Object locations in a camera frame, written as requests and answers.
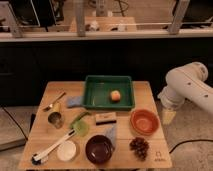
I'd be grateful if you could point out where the metal cup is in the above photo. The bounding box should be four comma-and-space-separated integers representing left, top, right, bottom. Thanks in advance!
48, 112, 63, 129

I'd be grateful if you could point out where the wooden block sponge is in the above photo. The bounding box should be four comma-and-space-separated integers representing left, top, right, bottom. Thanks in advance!
95, 112, 116, 125

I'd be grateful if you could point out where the black cable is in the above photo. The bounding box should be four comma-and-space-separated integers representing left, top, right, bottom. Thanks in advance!
0, 105, 29, 142
169, 138, 213, 154

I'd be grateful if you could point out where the green plastic tray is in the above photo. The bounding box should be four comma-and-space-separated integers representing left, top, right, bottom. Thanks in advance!
82, 75, 135, 111

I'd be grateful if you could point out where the orange apple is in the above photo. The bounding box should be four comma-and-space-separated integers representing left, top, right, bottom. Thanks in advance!
110, 90, 121, 102

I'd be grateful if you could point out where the blue cloth near bowl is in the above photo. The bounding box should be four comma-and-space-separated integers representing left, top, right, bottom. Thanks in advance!
105, 125, 117, 148

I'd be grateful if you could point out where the dark purple bowl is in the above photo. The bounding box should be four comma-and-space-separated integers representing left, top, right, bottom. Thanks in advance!
85, 135, 113, 164

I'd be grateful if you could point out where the gold spoon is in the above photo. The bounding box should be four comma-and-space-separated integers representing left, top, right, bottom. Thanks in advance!
42, 92, 66, 112

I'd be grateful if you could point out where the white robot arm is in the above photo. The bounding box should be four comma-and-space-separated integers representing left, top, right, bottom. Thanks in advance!
158, 62, 213, 125

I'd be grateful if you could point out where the black cable right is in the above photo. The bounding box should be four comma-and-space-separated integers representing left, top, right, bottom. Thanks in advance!
169, 138, 213, 154

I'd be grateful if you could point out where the black cable left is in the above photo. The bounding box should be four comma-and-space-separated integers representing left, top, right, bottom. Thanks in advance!
0, 105, 29, 142

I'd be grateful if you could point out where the orange bowl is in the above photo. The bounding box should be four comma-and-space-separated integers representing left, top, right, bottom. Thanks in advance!
130, 109, 159, 136

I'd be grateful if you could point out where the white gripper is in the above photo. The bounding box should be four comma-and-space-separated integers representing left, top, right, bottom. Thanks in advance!
158, 87, 185, 125

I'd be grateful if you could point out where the brown grape bunch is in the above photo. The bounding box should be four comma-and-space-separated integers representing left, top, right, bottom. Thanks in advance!
129, 137, 149, 161

